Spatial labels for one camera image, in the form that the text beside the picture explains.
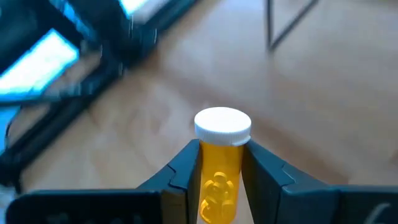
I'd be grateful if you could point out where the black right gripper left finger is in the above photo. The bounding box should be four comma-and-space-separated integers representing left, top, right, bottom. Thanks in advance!
138, 139, 203, 224

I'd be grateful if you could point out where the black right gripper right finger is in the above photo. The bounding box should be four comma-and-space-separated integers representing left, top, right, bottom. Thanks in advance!
241, 139, 343, 224

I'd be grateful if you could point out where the orange medicine bottle white cap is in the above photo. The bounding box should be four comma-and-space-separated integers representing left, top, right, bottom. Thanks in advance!
193, 106, 252, 224

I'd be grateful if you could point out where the black aluminium table frame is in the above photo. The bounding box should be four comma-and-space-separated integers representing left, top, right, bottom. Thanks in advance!
0, 0, 200, 194

